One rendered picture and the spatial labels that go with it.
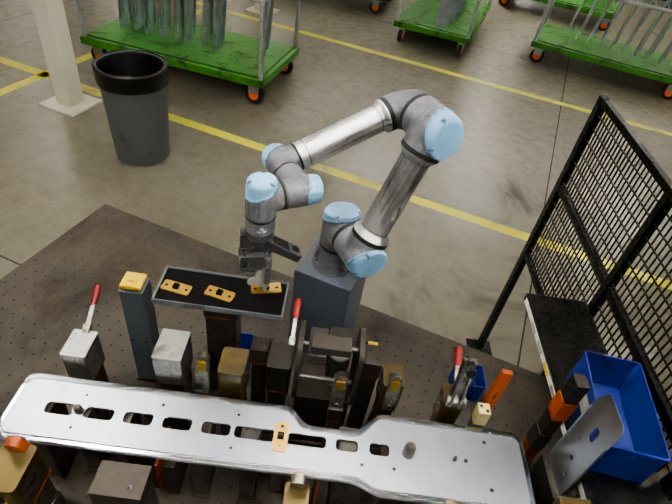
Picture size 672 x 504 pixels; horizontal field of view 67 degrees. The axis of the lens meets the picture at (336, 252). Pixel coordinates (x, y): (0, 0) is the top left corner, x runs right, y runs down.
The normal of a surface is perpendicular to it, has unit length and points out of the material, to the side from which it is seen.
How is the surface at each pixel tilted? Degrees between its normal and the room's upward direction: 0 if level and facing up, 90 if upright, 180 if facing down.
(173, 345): 0
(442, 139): 83
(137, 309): 90
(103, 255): 0
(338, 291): 90
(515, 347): 0
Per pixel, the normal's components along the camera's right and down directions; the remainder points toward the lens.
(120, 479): 0.12, -0.74
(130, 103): 0.15, 0.71
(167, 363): -0.07, 0.66
